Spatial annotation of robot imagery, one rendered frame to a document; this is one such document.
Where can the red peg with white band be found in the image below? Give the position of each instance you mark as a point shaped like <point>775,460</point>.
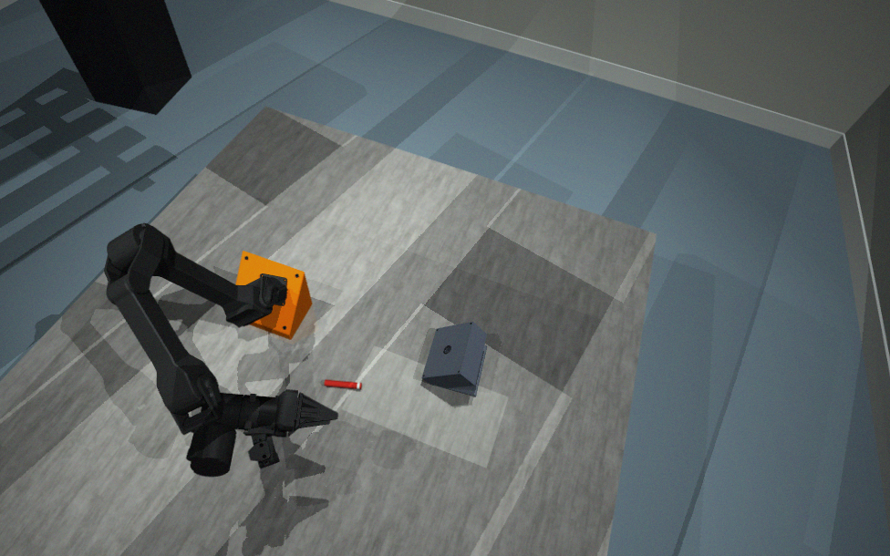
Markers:
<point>341,384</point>

